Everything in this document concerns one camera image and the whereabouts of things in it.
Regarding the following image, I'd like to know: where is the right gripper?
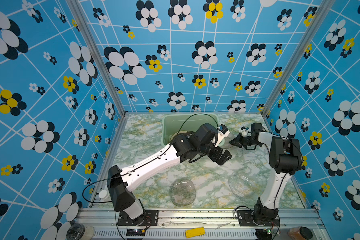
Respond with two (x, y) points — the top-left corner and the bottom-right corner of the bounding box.
(230, 133), (259, 149)

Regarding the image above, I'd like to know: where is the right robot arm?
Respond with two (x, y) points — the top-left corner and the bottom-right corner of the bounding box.
(230, 123), (303, 226)

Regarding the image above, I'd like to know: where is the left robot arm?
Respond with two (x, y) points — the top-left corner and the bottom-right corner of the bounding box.
(107, 123), (232, 220)

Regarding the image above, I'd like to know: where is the mint green plastic bin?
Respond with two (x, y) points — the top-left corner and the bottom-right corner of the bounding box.
(161, 113), (220, 147)

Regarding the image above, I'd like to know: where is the clear glass plate back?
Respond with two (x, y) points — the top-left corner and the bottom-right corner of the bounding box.
(222, 140), (234, 149)

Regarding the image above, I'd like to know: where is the clear glass plate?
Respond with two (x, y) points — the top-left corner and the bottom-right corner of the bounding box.
(229, 175), (256, 199)
(222, 140), (234, 149)
(169, 178), (197, 207)

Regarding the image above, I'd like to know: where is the clear glass plate right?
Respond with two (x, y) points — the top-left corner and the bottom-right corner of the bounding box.
(229, 175), (256, 199)

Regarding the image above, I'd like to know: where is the clear glass plate front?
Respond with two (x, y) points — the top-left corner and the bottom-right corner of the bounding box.
(169, 178), (197, 207)

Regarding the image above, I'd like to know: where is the yellow plastic block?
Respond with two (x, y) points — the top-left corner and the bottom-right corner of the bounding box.
(186, 227), (206, 239)

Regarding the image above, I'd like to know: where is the brown jar black lid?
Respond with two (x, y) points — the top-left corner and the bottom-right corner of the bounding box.
(287, 226), (313, 240)

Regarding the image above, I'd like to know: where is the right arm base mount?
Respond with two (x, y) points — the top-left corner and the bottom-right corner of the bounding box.
(234, 210), (280, 228)

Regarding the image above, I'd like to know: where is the aluminium front rail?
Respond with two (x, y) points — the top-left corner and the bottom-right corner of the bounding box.
(76, 208), (330, 240)

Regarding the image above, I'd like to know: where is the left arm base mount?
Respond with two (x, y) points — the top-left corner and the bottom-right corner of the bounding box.
(116, 210), (159, 227)

